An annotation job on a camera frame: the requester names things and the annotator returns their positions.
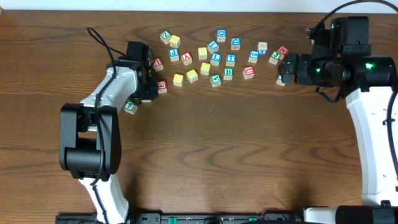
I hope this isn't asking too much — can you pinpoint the blue D block top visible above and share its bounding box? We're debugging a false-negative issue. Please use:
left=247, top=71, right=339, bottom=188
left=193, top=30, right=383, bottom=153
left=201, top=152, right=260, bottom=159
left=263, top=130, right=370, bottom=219
left=216, top=29, right=226, bottom=42

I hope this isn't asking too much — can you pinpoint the yellow Q block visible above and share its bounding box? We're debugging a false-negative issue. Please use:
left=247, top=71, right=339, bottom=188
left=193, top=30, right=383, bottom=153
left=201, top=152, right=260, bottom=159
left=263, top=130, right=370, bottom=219
left=186, top=69, right=198, bottom=83

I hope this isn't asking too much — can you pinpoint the blue d block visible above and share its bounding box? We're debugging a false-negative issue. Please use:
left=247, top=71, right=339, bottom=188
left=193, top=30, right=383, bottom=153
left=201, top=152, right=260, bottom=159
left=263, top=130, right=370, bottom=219
left=216, top=29, right=226, bottom=42
left=231, top=37, right=241, bottom=50

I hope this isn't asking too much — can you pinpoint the blue L block upper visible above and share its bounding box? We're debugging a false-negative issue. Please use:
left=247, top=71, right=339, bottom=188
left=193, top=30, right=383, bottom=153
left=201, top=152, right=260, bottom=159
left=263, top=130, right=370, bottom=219
left=207, top=40, right=220, bottom=54

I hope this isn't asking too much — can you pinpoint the red u block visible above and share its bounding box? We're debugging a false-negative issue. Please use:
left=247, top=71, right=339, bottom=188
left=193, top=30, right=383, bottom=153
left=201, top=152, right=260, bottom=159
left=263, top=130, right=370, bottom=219
left=152, top=58, right=164, bottom=72
left=243, top=66, right=255, bottom=79

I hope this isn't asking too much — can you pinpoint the red U block left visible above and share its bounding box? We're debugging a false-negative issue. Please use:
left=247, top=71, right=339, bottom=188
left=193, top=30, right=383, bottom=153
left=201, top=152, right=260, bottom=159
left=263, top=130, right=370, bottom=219
left=152, top=58, right=164, bottom=72

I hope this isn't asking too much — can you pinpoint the red A block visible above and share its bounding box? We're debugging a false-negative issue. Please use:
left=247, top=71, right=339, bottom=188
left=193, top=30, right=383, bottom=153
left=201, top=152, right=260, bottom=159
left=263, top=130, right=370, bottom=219
left=181, top=52, right=193, bottom=65

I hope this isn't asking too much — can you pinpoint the green 4 block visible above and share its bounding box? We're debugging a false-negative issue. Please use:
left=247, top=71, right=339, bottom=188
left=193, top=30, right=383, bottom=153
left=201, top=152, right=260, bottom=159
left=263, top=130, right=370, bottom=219
left=124, top=101, right=138, bottom=114

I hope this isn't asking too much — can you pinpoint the yellow S block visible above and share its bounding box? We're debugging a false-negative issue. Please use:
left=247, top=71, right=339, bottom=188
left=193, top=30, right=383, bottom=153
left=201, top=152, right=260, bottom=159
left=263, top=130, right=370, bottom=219
left=198, top=47, right=208, bottom=60

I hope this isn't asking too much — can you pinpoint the red U block right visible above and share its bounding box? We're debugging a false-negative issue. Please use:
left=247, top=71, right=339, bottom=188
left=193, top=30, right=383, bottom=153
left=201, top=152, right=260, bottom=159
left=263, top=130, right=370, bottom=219
left=243, top=66, right=255, bottom=79

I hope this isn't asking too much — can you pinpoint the red E block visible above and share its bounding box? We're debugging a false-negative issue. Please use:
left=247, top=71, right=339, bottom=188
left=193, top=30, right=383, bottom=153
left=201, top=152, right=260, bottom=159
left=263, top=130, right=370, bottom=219
left=157, top=80, right=167, bottom=94

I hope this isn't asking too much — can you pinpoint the green Z block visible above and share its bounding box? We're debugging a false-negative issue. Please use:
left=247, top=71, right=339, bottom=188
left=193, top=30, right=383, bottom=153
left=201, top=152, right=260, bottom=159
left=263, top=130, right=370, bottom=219
left=160, top=30, right=172, bottom=45

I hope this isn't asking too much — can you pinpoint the yellow O block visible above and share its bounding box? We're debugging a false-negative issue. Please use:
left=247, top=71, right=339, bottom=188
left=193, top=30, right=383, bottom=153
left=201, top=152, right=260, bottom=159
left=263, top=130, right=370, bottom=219
left=173, top=73, right=184, bottom=86
left=200, top=62, right=211, bottom=75

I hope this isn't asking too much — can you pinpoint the blue P block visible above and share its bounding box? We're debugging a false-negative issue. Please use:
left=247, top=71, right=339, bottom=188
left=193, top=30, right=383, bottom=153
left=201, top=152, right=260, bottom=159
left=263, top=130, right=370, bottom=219
left=169, top=49, right=180, bottom=62

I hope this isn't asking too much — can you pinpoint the blue L block lower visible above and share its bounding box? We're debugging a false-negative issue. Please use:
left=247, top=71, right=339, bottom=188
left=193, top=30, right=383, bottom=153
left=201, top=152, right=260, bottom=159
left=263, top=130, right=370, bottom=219
left=210, top=52, right=221, bottom=66

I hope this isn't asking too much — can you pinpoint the yellow block beside Z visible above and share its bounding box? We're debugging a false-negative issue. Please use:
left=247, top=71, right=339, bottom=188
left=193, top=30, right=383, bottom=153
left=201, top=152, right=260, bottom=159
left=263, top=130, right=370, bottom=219
left=169, top=35, right=181, bottom=49

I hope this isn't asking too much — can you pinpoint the blue 5 block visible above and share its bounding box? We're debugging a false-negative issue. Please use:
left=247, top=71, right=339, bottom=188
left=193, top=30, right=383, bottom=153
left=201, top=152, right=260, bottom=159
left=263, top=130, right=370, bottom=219
left=248, top=50, right=259, bottom=63

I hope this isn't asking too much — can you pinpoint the blue l block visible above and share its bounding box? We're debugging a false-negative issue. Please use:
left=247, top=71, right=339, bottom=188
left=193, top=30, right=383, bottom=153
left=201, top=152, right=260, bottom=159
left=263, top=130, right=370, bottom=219
left=207, top=40, right=220, bottom=54
left=210, top=52, right=221, bottom=66

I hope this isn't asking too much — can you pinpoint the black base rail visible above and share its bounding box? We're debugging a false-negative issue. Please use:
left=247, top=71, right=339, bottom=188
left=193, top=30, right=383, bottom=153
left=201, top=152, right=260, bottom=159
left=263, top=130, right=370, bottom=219
left=55, top=207, right=305, bottom=224

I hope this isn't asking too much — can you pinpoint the green V block right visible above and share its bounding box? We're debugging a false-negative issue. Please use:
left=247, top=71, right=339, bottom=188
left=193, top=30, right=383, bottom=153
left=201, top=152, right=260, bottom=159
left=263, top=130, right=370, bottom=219
left=210, top=74, right=222, bottom=87

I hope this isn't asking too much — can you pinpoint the red M block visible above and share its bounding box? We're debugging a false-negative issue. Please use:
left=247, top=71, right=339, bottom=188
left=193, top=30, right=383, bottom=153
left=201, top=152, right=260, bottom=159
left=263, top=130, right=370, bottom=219
left=277, top=45, right=289, bottom=60

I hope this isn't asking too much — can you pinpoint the blue T block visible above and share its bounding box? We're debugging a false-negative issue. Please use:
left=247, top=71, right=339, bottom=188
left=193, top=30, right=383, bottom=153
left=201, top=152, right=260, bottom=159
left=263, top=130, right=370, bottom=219
left=226, top=54, right=236, bottom=67

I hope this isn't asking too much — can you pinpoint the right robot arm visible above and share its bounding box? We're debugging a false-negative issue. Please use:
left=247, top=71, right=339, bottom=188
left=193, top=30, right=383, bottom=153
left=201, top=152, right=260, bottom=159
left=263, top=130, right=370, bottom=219
left=278, top=16, right=397, bottom=223

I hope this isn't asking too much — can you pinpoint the blue D block right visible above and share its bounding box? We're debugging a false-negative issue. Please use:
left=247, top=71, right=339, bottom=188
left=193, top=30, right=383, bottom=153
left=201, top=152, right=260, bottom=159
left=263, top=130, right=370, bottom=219
left=231, top=37, right=241, bottom=50

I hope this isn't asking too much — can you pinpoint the blue X block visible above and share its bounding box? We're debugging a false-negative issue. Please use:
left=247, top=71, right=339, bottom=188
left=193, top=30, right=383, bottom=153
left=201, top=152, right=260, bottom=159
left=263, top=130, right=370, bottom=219
left=257, top=42, right=267, bottom=55

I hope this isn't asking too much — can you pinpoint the blue 2 block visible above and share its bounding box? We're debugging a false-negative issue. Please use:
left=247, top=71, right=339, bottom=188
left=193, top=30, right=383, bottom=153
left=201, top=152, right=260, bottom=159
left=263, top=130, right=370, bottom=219
left=276, top=75, right=285, bottom=86

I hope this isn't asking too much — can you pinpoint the green J block right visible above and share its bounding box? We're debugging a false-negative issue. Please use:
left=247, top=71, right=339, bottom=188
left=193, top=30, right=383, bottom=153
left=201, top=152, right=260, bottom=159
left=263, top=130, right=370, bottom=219
left=269, top=51, right=282, bottom=65

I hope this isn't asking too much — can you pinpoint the green B block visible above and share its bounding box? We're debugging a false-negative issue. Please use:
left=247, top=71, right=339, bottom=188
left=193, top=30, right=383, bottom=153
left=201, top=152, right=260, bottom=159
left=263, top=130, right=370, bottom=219
left=223, top=67, right=234, bottom=80

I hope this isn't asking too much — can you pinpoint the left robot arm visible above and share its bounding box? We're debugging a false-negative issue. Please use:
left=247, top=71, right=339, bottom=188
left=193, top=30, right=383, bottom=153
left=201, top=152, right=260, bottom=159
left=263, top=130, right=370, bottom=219
left=59, top=41, right=158, bottom=223

